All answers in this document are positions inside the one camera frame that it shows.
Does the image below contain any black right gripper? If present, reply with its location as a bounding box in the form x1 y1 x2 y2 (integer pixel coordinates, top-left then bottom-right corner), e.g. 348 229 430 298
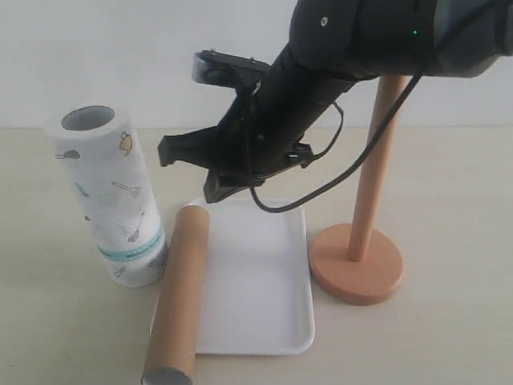
157 86 313 204

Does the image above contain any white printed paper towel roll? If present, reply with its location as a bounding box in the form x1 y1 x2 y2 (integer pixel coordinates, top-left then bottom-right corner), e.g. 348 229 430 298
45 104 168 288

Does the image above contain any brown cardboard tube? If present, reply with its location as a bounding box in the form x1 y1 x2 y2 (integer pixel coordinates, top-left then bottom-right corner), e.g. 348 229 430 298
140 205 210 384

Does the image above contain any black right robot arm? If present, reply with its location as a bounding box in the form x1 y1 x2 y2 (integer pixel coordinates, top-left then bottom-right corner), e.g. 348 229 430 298
194 1 512 203

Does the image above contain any wooden paper towel holder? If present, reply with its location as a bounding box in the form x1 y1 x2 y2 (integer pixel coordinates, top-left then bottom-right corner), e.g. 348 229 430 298
309 75 404 306

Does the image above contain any white rectangular plastic tray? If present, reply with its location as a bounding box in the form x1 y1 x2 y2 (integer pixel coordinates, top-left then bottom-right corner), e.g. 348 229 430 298
150 197 316 356

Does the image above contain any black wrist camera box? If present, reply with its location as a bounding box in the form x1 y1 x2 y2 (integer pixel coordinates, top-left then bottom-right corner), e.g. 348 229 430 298
192 50 270 89

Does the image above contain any black cable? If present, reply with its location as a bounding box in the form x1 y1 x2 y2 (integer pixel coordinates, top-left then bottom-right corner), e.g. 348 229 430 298
246 0 498 213

